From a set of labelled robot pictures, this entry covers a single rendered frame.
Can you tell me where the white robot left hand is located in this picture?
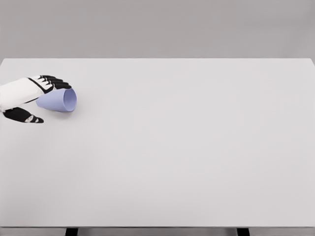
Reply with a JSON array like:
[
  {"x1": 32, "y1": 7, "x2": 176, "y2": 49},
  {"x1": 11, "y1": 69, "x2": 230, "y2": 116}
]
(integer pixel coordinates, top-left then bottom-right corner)
[{"x1": 0, "y1": 75, "x2": 72, "y2": 124}]

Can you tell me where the light blue cup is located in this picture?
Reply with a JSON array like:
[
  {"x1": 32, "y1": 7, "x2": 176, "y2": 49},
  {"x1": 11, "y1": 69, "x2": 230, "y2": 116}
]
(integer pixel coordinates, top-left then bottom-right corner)
[{"x1": 35, "y1": 88, "x2": 77, "y2": 113}]

